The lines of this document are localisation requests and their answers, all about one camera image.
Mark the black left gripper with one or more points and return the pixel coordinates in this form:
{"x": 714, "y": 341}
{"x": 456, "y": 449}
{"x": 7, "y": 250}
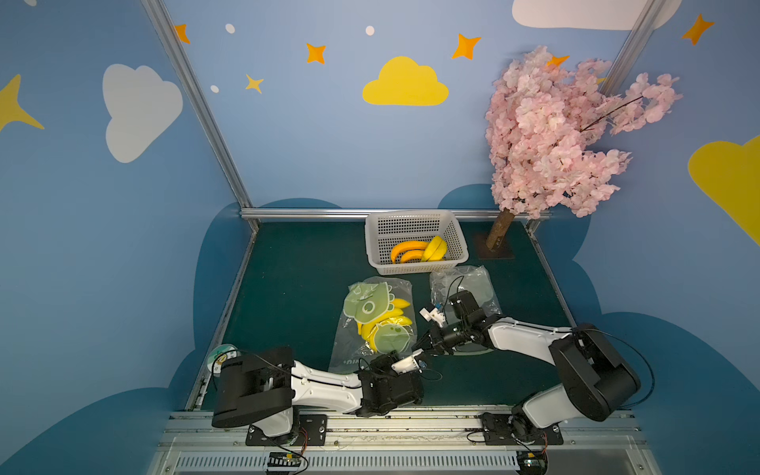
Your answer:
{"x": 413, "y": 380}

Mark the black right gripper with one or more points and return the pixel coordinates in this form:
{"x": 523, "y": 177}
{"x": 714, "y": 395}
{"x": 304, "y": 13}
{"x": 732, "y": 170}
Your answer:
{"x": 437, "y": 340}

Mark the clear zip-top bag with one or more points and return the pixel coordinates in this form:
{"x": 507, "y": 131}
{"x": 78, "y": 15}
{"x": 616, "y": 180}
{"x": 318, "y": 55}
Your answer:
{"x": 475, "y": 280}

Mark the green printed zip-top bag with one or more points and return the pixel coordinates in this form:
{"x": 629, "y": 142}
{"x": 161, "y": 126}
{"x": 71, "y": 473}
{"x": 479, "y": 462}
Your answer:
{"x": 377, "y": 318}

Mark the yellow banana bunch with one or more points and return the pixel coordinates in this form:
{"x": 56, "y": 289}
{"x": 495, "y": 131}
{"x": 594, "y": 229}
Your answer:
{"x": 436, "y": 250}
{"x": 391, "y": 332}

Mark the orange banana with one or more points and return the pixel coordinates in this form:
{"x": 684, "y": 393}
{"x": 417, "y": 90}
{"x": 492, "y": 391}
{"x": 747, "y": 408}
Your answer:
{"x": 414, "y": 255}
{"x": 401, "y": 248}

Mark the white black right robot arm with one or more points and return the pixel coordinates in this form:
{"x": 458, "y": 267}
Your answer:
{"x": 594, "y": 378}

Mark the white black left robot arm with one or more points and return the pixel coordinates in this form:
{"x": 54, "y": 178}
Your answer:
{"x": 266, "y": 390}

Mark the white perforated plastic basket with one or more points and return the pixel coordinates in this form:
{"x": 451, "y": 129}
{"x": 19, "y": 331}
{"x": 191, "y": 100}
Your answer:
{"x": 384, "y": 231}

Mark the left circuit board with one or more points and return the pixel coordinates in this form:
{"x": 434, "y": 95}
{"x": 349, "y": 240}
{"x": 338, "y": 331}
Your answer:
{"x": 283, "y": 462}

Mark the circuit board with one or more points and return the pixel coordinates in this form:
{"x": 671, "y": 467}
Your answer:
{"x": 283, "y": 462}
{"x": 531, "y": 464}

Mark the right circuit board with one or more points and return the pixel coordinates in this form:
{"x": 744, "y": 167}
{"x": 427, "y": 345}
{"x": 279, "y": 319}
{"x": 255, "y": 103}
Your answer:
{"x": 531, "y": 464}

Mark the artificial pink blossom tree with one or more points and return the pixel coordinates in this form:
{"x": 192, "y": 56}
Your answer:
{"x": 543, "y": 120}

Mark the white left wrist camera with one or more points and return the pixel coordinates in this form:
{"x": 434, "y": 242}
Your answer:
{"x": 409, "y": 364}

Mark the aluminium front rail bed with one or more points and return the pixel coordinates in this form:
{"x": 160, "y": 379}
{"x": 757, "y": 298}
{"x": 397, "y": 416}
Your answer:
{"x": 416, "y": 440}

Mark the dark square tree base plate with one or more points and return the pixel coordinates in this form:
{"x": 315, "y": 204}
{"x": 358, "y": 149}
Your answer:
{"x": 501, "y": 250}

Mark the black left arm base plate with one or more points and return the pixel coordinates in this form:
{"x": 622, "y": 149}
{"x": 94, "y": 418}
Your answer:
{"x": 308, "y": 430}

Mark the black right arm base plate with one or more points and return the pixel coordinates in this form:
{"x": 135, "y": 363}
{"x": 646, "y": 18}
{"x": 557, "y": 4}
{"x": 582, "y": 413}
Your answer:
{"x": 507, "y": 429}

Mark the aluminium left frame rail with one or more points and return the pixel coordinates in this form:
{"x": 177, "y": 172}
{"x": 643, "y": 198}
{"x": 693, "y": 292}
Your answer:
{"x": 219, "y": 274}

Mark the aluminium frame rail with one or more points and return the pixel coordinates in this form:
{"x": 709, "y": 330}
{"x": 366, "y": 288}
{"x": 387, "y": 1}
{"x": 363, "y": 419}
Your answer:
{"x": 339, "y": 214}
{"x": 219, "y": 274}

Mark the aluminium back frame rail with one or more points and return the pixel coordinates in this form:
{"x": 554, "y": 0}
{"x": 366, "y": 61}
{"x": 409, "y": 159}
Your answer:
{"x": 339, "y": 214}

